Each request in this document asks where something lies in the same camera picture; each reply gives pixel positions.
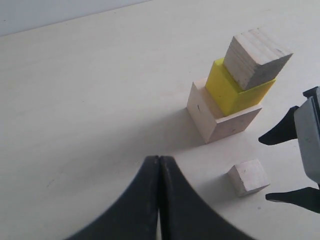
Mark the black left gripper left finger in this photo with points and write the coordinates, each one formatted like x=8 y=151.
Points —
x=134 y=215

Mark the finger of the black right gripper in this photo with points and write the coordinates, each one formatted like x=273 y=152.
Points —
x=307 y=198
x=284 y=131

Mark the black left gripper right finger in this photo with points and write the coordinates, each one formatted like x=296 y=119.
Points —
x=184 y=215

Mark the small pale wooden cube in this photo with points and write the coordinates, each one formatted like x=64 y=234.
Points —
x=248 y=177

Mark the yellow cube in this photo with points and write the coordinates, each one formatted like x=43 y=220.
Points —
x=228 y=95

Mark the large light wooden cube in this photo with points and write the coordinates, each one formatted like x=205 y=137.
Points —
x=209 y=119

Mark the medium grained wooden cube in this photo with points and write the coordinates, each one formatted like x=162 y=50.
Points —
x=255 y=57

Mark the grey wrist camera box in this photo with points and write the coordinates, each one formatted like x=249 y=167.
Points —
x=307 y=125

